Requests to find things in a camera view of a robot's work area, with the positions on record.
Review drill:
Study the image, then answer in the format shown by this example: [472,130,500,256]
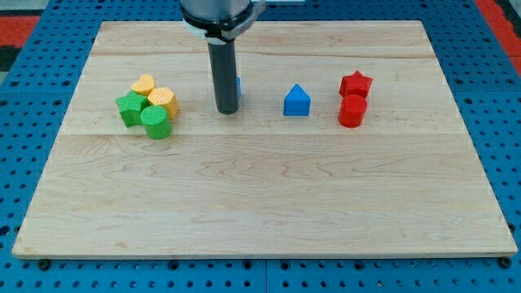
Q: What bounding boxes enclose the grey robot arm flange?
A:
[180,0,265,46]

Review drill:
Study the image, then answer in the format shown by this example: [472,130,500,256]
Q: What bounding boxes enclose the blue triangle block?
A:
[283,84,312,116]

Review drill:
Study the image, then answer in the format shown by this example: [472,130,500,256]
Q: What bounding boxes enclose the red star block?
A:
[339,71,373,98]

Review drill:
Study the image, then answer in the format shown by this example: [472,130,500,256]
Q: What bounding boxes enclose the green star block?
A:
[115,90,149,128]

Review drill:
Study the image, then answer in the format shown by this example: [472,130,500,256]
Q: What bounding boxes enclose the wooden board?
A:
[12,20,518,260]

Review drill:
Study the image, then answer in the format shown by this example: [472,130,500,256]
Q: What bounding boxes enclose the blue block behind rod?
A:
[236,77,242,100]

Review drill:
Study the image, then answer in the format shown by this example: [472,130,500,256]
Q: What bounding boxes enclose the red cylinder block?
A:
[338,94,367,128]

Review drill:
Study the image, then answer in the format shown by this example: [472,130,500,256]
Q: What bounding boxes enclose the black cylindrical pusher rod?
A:
[208,41,239,115]

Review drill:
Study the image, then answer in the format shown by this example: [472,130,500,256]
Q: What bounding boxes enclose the green cylinder block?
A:
[140,105,172,140]

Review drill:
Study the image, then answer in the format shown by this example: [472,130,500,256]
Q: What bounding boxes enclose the yellow hexagon block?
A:
[147,87,179,119]

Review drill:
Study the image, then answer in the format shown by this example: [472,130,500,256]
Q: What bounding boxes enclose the yellow heart block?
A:
[130,74,155,96]

